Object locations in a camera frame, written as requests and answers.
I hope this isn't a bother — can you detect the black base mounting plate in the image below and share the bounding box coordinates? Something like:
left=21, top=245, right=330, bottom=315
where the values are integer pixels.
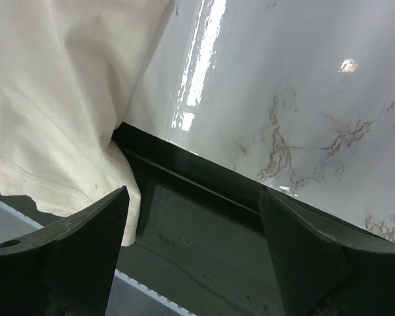
left=0, top=121, right=395, bottom=316

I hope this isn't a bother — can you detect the cream white t shirt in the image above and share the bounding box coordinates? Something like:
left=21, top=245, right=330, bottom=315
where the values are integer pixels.
left=0, top=1, right=168, bottom=246

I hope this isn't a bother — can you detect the white slotted cable duct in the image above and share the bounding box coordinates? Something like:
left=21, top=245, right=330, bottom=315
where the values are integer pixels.
left=0, top=188, right=187, bottom=315

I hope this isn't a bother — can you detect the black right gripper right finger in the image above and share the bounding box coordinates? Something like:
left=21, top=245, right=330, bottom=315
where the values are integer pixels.
left=259, top=188, right=395, bottom=315

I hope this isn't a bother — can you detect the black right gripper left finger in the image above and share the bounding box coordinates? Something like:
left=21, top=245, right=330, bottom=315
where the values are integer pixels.
left=0, top=187, right=130, bottom=315

